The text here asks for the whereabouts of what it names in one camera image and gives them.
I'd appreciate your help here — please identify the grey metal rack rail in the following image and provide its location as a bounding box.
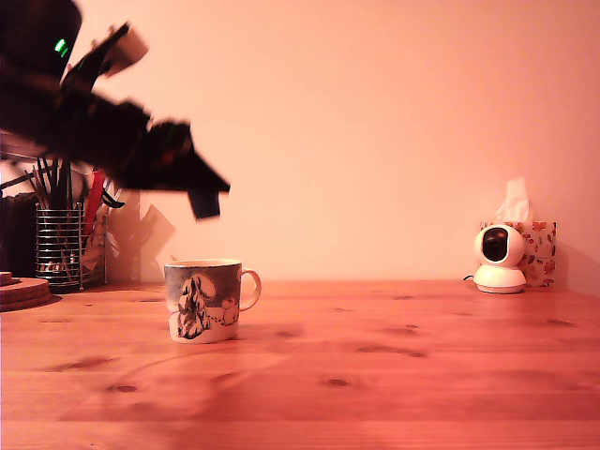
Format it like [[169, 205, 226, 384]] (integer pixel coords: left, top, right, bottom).
[[0, 133, 48, 163]]

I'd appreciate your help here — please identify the white tissue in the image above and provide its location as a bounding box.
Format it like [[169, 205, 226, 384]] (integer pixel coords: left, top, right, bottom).
[[495, 177, 533, 224]]

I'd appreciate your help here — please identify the white mug with printed picture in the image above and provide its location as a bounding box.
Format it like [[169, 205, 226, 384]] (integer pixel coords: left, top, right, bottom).
[[163, 258, 263, 346]]

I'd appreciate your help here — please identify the silver metal kitchen tool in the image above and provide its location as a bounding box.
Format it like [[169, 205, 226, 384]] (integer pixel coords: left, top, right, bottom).
[[102, 187, 128, 211]]

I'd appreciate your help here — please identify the wire utensil holder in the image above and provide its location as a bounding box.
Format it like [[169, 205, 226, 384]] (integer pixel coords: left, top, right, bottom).
[[36, 208, 86, 288]]

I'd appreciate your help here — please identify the small white round camera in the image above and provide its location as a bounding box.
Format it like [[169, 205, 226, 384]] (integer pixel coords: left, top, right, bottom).
[[472, 223, 527, 295]]

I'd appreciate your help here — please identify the blue coffee capsule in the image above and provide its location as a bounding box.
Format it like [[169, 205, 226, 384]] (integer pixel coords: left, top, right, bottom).
[[188, 189, 221, 221]]

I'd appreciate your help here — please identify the large round cork trivet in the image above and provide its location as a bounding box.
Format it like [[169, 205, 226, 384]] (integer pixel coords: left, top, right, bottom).
[[0, 293, 53, 314], [0, 278, 51, 301]]

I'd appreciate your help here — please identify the floral tissue box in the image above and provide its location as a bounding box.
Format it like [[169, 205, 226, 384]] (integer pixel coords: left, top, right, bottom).
[[478, 221, 558, 289]]

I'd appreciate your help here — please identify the red handled kitchen tool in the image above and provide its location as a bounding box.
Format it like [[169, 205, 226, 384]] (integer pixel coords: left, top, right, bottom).
[[82, 172, 107, 238]]

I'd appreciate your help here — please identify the black spatula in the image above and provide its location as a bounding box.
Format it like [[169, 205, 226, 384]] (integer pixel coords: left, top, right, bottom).
[[49, 161, 75, 211]]

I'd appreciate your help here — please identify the wooden stick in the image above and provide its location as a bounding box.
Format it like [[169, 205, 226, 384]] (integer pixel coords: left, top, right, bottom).
[[25, 171, 48, 211]]

